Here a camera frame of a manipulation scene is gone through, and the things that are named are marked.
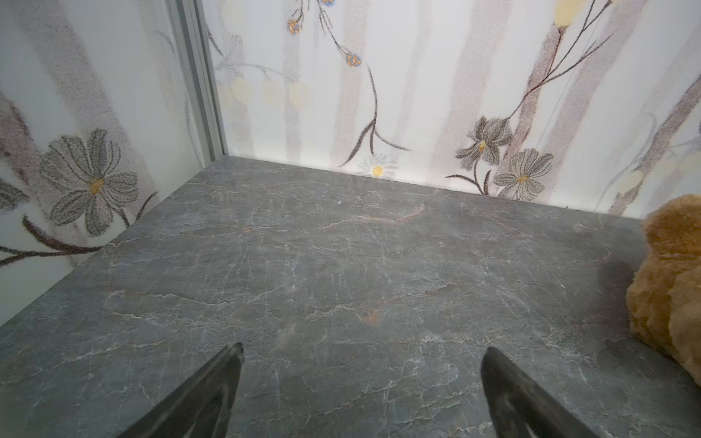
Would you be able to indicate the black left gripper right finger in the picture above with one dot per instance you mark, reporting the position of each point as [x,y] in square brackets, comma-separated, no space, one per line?
[519,407]

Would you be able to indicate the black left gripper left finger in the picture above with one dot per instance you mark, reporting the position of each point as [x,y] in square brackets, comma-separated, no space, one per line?
[201,406]

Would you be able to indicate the brown teddy bear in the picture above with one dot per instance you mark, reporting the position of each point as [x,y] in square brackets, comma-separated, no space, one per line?
[664,299]

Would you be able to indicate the aluminium corner post left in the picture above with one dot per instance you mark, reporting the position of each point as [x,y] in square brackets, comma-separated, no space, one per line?
[189,28]

